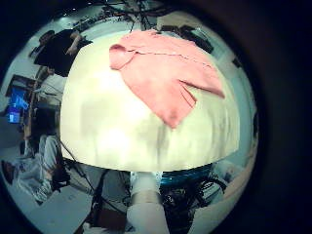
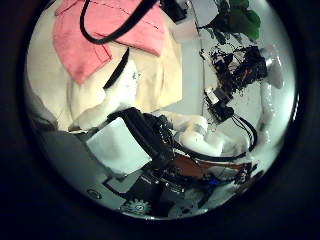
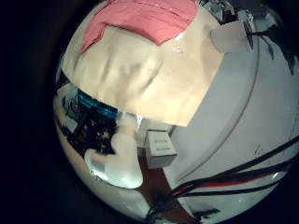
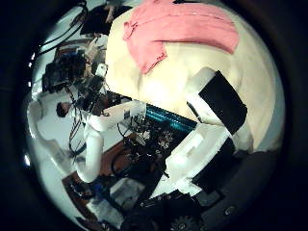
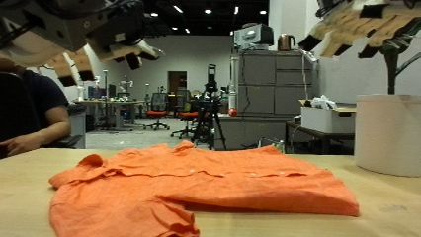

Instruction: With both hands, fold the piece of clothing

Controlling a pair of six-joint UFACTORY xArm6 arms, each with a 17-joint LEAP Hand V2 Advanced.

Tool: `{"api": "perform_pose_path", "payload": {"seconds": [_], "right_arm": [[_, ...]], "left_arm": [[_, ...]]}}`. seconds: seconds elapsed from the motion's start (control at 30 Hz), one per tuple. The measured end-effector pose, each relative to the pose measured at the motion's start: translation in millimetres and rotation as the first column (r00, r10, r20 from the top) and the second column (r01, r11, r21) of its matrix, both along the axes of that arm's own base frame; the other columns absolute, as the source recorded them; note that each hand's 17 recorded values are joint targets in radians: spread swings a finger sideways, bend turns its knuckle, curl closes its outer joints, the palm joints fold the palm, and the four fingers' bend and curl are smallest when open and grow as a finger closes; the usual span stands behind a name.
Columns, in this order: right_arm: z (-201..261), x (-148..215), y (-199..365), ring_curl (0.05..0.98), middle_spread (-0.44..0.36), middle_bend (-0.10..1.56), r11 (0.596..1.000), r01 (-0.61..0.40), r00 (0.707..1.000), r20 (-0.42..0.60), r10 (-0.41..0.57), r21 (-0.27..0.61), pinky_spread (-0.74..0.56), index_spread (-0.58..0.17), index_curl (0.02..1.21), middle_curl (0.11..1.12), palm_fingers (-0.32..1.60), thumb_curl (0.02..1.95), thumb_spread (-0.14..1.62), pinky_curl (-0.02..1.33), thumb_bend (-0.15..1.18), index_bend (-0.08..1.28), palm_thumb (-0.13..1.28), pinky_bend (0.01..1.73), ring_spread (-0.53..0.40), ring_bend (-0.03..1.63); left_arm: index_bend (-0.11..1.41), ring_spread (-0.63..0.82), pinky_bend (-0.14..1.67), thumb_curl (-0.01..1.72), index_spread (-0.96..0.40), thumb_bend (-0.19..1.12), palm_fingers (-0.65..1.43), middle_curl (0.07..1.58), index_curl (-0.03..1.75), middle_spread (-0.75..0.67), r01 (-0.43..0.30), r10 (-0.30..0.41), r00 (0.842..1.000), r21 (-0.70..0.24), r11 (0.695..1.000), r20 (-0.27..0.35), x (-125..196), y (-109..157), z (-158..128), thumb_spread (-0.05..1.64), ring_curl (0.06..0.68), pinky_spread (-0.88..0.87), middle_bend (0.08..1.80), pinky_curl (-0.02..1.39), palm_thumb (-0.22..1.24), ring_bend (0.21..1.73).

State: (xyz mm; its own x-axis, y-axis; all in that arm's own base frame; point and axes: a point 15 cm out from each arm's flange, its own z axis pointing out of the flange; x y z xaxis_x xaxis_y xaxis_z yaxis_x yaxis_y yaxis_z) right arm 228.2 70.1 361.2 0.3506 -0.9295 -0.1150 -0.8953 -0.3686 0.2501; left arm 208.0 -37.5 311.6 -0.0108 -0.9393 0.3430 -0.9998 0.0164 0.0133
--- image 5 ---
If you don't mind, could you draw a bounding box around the orange button shirt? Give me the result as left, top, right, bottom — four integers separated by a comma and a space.
48, 139, 361, 237

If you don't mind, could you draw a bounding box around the green potted plant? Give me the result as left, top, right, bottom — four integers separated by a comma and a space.
381, 19, 421, 97

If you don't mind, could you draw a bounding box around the person in dark shirt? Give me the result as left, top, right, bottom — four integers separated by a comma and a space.
0, 57, 70, 156

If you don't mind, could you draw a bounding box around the copper electric kettle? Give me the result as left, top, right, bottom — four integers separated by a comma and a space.
276, 33, 297, 52

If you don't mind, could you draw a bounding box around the crumpled white paper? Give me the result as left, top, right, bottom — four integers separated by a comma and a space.
309, 95, 338, 111

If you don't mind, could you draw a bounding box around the grey boxy appliance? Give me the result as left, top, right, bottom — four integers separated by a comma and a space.
233, 23, 276, 51

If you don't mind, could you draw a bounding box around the tall grey drawer cabinet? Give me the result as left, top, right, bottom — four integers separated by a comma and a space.
236, 49, 320, 119

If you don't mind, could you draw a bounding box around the brown door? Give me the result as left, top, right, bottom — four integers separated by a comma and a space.
166, 70, 188, 97

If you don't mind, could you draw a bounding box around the white storage box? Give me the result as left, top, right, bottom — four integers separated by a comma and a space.
300, 104, 358, 134

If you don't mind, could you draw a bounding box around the orange seat mesh office chair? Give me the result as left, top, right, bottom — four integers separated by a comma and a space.
144, 92, 170, 131
169, 98, 201, 140

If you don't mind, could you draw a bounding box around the white cylindrical planter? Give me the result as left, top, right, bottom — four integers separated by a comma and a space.
354, 94, 421, 178

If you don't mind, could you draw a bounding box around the dark side table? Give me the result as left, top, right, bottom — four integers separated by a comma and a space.
285, 120, 356, 155

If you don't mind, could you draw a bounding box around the low grey cabinet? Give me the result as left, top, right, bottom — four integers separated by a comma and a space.
214, 113, 304, 152

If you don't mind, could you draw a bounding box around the grey pedestal cabinet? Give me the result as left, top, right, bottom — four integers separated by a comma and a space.
66, 103, 88, 149

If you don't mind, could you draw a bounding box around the black camera tripod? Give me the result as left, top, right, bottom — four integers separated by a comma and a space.
189, 63, 229, 152

